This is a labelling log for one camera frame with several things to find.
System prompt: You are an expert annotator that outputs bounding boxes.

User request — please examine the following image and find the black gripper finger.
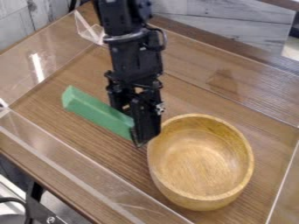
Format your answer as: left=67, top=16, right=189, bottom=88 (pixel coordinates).
left=107, top=84, right=135, bottom=116
left=129, top=97, right=164, bottom=148

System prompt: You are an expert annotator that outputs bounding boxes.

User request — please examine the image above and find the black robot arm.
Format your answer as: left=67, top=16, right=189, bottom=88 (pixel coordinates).
left=91, top=0, right=167, bottom=147

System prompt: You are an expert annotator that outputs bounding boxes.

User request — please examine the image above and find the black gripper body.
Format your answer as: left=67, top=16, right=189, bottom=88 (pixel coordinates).
left=103, top=27, right=168, bottom=115

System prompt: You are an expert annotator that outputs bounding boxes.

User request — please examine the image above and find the brown wooden bowl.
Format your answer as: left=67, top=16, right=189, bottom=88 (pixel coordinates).
left=147, top=114, right=255, bottom=211

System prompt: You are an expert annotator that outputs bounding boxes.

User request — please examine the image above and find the black table leg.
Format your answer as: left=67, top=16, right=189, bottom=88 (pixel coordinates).
left=27, top=181, right=44, bottom=202

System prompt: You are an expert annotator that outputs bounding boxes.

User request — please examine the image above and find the black cable near floor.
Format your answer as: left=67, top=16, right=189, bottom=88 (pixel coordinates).
left=0, top=196, right=33, bottom=224

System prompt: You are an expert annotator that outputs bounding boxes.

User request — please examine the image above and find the green rectangular block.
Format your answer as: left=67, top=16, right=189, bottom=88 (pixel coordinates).
left=60, top=86, right=135, bottom=140

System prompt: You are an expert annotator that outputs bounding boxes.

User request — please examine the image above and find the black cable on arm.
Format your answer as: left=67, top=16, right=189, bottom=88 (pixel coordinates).
left=144, top=24, right=169, bottom=53

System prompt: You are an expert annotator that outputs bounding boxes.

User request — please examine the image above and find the clear acrylic tray wall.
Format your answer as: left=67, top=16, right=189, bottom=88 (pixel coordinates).
left=0, top=6, right=299, bottom=224

